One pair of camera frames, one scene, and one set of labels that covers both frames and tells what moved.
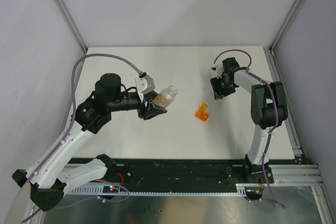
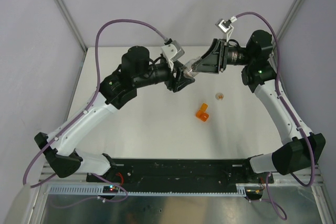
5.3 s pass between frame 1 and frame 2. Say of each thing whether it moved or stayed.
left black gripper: moved
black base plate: stayed
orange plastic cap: stayed
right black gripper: moved
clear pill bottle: moved
